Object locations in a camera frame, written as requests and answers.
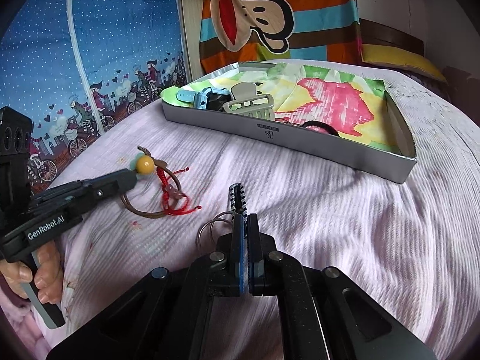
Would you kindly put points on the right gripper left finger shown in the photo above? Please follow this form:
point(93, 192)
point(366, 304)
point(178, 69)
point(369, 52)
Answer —
point(166, 314)

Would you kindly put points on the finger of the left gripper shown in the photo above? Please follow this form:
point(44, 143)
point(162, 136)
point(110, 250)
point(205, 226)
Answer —
point(85, 194)

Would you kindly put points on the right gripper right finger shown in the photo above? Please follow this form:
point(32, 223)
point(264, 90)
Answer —
point(323, 313)

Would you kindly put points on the silver key rings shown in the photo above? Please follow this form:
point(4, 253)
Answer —
point(213, 228)

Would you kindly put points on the light blue smart watch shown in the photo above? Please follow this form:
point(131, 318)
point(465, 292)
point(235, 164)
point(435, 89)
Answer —
point(209, 98)

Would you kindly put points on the beige hair claw clip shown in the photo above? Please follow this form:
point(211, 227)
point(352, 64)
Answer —
point(247, 101)

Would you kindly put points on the left hand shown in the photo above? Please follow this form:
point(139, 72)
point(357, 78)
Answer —
point(48, 279)

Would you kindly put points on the blue fabric wardrobe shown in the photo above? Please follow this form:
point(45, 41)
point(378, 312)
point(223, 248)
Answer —
point(77, 68)

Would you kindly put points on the grey cardboard tray box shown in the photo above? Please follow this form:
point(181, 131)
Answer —
point(313, 138)

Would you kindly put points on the colourful cartoon cloth liner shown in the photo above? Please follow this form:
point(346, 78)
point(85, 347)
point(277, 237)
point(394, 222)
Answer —
point(354, 106)

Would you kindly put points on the striped monkey blanket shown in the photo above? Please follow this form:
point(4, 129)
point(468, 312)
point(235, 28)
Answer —
point(259, 30)

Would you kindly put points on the yellow pillow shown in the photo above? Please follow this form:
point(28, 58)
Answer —
point(395, 58)

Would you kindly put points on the dark wooden headboard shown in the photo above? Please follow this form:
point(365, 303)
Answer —
point(374, 33)

